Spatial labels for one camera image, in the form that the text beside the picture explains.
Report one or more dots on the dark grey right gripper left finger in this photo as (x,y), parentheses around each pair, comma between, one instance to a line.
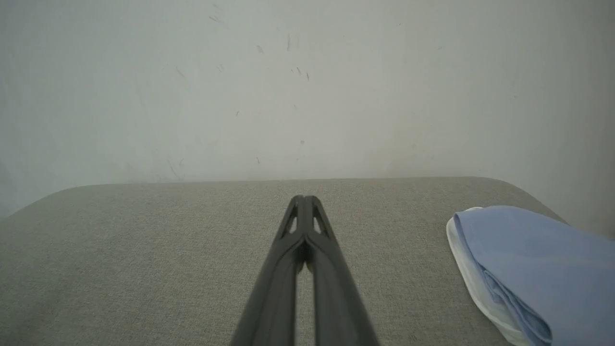
(274,298)

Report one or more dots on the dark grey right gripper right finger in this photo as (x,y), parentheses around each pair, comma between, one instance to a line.
(336,298)

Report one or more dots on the light blue polo shirt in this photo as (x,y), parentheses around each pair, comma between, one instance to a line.
(543,274)

